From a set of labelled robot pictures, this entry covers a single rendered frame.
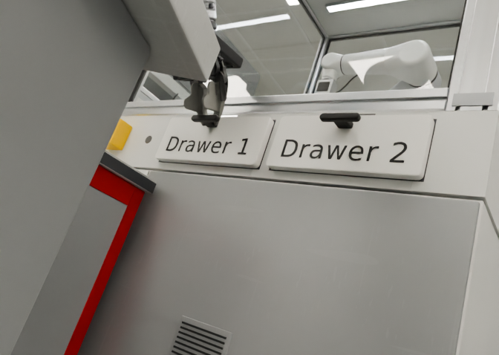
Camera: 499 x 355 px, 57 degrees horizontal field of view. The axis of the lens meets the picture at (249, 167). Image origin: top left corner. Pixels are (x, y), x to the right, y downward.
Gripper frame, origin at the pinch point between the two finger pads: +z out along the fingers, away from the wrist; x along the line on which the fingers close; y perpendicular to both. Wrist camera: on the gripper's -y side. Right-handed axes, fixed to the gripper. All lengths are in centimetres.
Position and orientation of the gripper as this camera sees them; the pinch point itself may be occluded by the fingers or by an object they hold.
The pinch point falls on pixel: (212, 119)
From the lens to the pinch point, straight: 101.2
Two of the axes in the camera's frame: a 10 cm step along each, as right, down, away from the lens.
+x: 7.9, 0.6, -6.0
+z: 0.5, 9.9, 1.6
